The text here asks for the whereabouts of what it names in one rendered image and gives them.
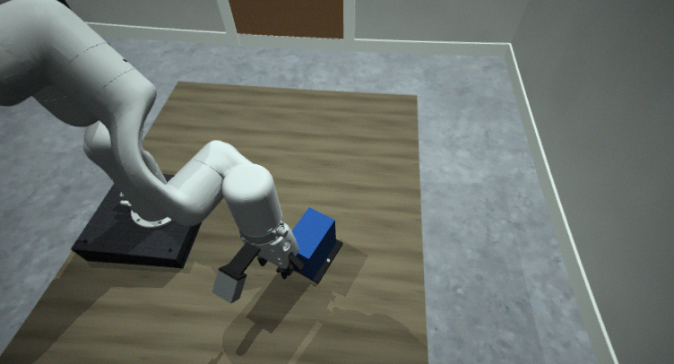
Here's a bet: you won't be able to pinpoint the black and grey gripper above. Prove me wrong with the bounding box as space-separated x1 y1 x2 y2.
240 223 304 280

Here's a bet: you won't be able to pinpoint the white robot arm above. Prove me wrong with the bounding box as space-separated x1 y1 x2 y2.
0 0 288 303

